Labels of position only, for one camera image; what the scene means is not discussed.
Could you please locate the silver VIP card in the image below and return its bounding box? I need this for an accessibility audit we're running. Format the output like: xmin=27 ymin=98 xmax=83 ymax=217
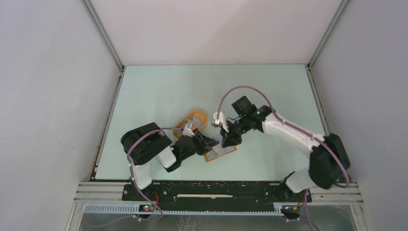
xmin=207 ymin=144 xmax=225 ymax=159

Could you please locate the orange leather card holder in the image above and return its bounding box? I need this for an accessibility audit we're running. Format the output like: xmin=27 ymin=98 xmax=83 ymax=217
xmin=204 ymin=135 xmax=237 ymax=162

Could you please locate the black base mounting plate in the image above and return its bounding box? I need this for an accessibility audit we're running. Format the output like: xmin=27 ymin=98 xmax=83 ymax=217
xmin=122 ymin=180 xmax=312 ymax=212

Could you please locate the white slotted cable duct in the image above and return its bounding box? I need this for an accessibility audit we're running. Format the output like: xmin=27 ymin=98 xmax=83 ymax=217
xmin=83 ymin=203 xmax=283 ymax=216

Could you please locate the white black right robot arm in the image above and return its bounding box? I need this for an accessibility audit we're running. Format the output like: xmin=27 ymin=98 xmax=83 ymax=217
xmin=213 ymin=96 xmax=351 ymax=201

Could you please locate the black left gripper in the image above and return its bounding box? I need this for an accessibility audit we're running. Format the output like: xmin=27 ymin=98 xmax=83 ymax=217
xmin=180 ymin=130 xmax=219 ymax=161

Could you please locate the beige oval plastic tray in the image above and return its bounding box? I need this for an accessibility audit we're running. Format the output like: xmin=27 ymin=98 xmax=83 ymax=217
xmin=173 ymin=109 xmax=208 ymax=140

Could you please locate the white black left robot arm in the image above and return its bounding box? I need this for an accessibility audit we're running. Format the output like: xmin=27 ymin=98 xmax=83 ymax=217
xmin=121 ymin=122 xmax=220 ymax=201

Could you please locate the gold card with black stripe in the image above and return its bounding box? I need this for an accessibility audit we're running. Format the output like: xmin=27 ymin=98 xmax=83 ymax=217
xmin=183 ymin=115 xmax=206 ymax=130

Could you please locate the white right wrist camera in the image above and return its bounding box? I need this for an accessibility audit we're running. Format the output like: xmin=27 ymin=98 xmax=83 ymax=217
xmin=212 ymin=112 xmax=229 ymax=133

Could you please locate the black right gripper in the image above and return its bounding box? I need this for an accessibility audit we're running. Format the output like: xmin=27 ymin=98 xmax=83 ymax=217
xmin=219 ymin=116 xmax=250 ymax=149

